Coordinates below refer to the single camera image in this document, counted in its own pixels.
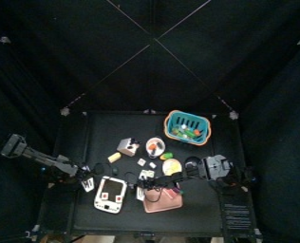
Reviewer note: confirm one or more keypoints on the white toy stove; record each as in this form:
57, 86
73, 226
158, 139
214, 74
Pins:
102, 202

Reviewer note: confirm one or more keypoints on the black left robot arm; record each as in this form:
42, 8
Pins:
34, 154

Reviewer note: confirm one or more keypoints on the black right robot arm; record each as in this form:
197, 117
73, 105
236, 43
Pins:
216, 166

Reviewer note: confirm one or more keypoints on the white paper tag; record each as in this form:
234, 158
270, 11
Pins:
141, 194
87, 184

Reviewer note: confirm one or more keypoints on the white double block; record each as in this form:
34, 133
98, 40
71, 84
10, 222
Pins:
147, 173

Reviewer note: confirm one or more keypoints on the yellow toy cheese block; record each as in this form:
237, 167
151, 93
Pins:
114, 157

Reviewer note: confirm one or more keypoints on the small white cube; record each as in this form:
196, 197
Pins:
141, 162
153, 165

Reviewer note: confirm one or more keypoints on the pink plastic cutting board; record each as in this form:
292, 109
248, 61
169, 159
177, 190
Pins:
167, 205

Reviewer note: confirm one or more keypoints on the yellow green toy fruit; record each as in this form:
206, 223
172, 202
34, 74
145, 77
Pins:
166, 156

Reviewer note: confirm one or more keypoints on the white toy pot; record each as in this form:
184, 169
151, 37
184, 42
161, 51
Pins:
158, 151

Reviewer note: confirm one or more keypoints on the black round lid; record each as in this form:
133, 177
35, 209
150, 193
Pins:
189, 159

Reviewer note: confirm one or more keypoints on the orange toy food piece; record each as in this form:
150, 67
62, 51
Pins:
151, 146

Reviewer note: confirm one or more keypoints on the small green toy vegetable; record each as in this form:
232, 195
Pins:
176, 131

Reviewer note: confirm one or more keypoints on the long green toy vegetable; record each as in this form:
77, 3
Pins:
189, 133

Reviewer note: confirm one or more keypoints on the small orange toy food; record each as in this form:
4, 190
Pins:
197, 132

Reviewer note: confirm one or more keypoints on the teal basket with orange rim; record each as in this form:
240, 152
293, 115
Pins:
176, 121

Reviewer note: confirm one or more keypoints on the black label with white text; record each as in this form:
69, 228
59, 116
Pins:
237, 216

